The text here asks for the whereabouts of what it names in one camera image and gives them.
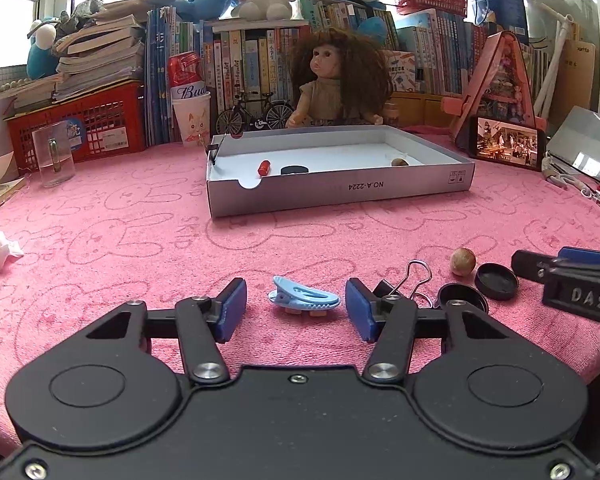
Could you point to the red beer can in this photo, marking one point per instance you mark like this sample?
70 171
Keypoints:
185 72

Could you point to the black round cap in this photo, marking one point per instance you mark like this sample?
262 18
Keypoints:
467 292
497 282
295 169

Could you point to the small brown jar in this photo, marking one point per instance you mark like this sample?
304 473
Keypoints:
391 116

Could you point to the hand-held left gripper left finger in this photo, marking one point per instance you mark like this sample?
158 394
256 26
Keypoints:
232 310

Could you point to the blue paper box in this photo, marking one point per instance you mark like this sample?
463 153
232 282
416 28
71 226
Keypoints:
500 5

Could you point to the yellow wooden drawer box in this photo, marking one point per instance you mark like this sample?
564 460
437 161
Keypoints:
425 110

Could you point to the pink triangular miniature house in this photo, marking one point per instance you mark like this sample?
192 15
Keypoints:
505 80

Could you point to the black binder clip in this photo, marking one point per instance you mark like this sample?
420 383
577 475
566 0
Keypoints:
214 149
384 288

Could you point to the white cat print paper cup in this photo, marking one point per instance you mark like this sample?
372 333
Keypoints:
192 122

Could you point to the brown round nut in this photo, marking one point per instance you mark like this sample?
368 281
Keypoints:
462 262
399 162

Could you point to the grey plush toy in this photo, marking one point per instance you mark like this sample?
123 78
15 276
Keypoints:
80 12

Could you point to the black toy bicycle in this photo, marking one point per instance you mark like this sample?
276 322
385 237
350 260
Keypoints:
252 116

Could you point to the beige wooden board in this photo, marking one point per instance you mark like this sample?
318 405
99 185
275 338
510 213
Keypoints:
577 90

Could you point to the white printed cardboard box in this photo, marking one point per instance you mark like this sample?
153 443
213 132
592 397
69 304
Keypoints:
400 72

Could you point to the row of upright books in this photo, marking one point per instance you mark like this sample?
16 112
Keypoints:
250 70

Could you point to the small blue plush penguin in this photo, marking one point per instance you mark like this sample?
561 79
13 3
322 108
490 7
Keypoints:
42 52

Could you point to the red plastic crate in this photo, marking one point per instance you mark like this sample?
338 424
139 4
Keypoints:
100 125

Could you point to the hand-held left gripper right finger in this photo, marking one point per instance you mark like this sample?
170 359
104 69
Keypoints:
357 310

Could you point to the clear glass mug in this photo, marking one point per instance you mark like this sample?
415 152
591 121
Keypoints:
52 160

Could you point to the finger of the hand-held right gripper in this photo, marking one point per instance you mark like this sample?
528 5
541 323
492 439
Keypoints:
585 256
530 264

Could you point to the pink rabbit print mat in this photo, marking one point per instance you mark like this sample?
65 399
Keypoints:
130 240

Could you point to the thin book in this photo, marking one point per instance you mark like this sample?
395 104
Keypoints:
0 197

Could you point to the blue plush whale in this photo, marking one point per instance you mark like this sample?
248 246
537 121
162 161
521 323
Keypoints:
205 2

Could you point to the white cardboard tray box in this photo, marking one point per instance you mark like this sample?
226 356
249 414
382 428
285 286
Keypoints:
330 155

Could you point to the black smartphone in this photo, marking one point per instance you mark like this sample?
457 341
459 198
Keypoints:
507 142

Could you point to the brown haired doll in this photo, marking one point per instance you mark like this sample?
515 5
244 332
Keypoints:
330 75

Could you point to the blue hair clip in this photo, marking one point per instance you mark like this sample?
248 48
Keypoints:
300 296

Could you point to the white plastic pipe frame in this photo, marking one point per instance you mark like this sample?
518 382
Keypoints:
555 60

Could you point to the small red capsule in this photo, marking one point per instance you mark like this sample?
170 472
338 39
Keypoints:
264 168

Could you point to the stack of lying books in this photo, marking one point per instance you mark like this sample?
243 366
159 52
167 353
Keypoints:
105 55

